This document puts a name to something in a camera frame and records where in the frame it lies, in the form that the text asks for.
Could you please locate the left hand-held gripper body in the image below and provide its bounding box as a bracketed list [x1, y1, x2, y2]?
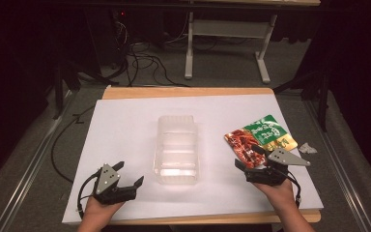
[92, 162, 138, 206]

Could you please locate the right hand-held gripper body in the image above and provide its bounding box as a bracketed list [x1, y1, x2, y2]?
[243, 148, 311, 188]

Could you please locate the green and red snack packet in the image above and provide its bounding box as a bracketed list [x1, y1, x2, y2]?
[223, 114, 299, 169]

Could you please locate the clear plastic container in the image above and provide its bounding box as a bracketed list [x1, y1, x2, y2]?
[153, 114, 201, 186]

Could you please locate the person's right hand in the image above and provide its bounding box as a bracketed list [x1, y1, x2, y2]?
[252, 178, 298, 211]

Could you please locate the person's left hand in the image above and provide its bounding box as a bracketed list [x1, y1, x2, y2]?
[81, 195, 126, 231]

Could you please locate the white paper sheet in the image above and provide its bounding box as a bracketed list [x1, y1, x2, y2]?
[61, 94, 325, 224]

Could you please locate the crumpled white paper scrap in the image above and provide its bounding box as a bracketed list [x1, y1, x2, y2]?
[298, 142, 319, 155]

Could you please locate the black metal stand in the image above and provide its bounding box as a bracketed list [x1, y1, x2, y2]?
[51, 57, 120, 121]
[272, 69, 332, 133]

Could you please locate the wooden table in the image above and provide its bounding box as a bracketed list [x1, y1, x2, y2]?
[100, 86, 322, 226]

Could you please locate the left hand-held gripper cable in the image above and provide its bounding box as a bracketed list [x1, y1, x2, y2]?
[75, 169, 101, 220]

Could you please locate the hand-held gripper cable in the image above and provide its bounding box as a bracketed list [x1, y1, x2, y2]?
[75, 169, 101, 220]
[281, 170, 302, 209]

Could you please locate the right hand-held gripper cable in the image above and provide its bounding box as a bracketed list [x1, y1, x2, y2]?
[281, 170, 302, 209]

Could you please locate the black floor cable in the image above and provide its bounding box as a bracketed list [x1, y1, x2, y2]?
[50, 105, 96, 184]

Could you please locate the bundle of black cables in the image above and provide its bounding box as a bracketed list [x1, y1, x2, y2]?
[107, 13, 191, 88]

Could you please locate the white metal table frame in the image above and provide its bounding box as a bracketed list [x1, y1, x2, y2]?
[184, 11, 278, 85]

